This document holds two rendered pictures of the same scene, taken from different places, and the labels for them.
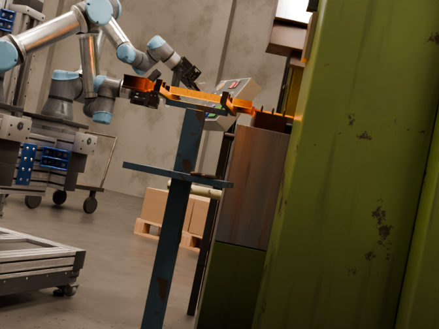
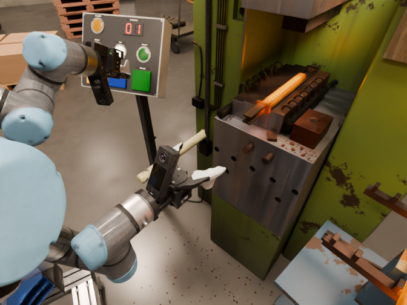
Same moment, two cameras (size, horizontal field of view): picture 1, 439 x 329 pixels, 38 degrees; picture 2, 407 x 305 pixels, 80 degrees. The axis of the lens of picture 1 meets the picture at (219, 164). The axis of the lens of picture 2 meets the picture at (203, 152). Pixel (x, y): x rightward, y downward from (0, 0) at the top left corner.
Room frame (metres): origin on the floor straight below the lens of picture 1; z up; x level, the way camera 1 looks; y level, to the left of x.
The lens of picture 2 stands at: (2.26, 0.57, 1.43)
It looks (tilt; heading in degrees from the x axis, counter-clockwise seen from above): 42 degrees down; 311
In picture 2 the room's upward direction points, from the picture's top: straight up
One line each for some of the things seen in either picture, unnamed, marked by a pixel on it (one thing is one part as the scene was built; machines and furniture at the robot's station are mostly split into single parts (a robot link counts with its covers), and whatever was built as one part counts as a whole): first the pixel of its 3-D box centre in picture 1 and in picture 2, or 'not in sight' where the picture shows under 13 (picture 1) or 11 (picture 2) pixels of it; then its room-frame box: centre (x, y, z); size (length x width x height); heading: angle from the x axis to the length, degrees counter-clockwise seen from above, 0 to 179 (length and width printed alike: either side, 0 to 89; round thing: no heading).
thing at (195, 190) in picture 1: (213, 194); (175, 154); (2.94, 0.00, 0.62); 0.44 x 0.05 x 0.05; 91
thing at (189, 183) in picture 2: not in sight; (191, 179); (2.53, 0.30, 1.00); 0.09 x 0.05 x 0.02; 55
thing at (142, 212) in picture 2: (127, 89); (138, 212); (2.57, 0.43, 0.98); 0.08 x 0.05 x 0.08; 1
